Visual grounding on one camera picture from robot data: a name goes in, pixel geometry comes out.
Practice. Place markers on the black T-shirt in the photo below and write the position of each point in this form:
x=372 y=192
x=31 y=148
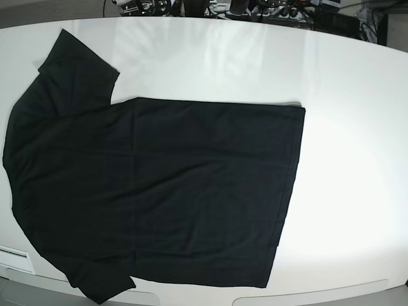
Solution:
x=179 y=192

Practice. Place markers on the black equipment clutter behind table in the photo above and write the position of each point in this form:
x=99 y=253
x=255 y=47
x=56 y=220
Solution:
x=358 y=19

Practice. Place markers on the white label plate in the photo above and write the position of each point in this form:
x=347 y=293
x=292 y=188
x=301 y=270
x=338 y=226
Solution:
x=16 y=260

